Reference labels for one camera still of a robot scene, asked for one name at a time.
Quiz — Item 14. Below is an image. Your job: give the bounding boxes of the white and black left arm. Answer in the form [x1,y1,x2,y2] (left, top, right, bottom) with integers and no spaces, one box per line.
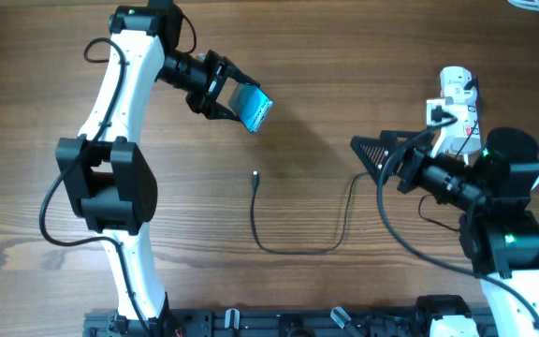
[53,1,272,336]

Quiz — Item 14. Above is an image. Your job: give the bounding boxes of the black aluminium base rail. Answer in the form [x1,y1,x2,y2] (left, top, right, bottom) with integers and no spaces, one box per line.
[82,307,498,337]

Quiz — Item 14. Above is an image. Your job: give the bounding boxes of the black USB charging cable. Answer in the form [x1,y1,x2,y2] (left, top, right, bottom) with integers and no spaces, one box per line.
[249,74,481,256]

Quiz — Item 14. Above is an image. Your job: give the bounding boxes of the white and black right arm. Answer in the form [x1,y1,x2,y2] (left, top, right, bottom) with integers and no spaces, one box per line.
[350,127,539,336]

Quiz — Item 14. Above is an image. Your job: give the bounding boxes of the blue Galaxy smartphone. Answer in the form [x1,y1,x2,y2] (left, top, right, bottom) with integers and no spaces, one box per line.
[228,83,273,134]

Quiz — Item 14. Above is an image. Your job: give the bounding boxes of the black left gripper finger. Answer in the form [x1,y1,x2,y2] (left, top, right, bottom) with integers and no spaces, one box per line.
[203,102,240,122]
[229,67,260,87]

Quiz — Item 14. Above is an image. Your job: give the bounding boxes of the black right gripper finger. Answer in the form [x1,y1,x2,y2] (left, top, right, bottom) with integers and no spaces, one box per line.
[350,135,402,185]
[379,130,434,140]

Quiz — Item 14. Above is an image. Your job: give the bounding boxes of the white power strip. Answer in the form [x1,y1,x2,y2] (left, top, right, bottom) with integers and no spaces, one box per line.
[440,66,482,159]

